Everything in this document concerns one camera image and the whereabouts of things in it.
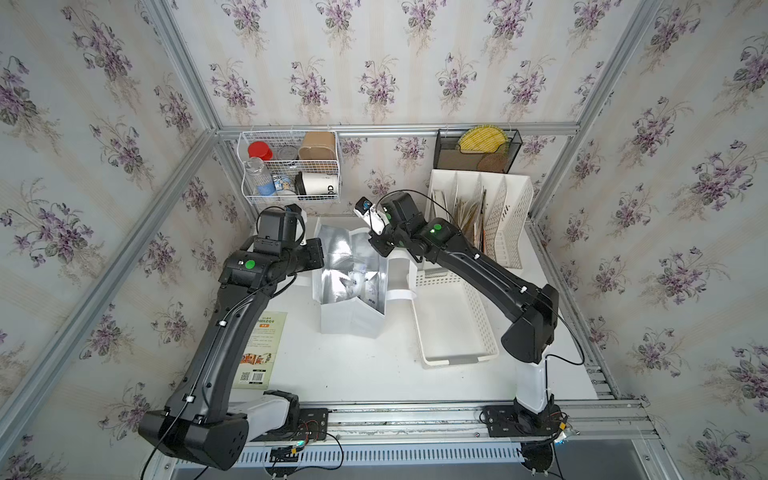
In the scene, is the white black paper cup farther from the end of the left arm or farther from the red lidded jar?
the end of the left arm

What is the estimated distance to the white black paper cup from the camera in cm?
95

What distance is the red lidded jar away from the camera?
0.92 meters

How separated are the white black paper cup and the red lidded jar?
13cm

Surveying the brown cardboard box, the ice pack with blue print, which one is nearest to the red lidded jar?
the brown cardboard box

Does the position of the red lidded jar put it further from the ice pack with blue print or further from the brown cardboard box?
the ice pack with blue print

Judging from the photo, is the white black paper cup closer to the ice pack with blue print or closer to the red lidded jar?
the red lidded jar
